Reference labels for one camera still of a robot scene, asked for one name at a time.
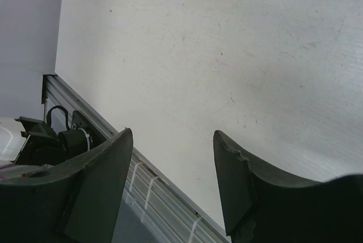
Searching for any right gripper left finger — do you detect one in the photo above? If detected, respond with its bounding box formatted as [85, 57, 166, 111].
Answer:
[1, 128, 133, 242]

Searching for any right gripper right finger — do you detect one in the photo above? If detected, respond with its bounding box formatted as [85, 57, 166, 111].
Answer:
[213, 130, 362, 242]

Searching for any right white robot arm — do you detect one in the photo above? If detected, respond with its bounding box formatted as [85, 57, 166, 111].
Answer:
[1, 116, 362, 242]

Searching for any aluminium frame rail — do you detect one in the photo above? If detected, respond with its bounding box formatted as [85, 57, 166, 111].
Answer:
[42, 74, 229, 242]

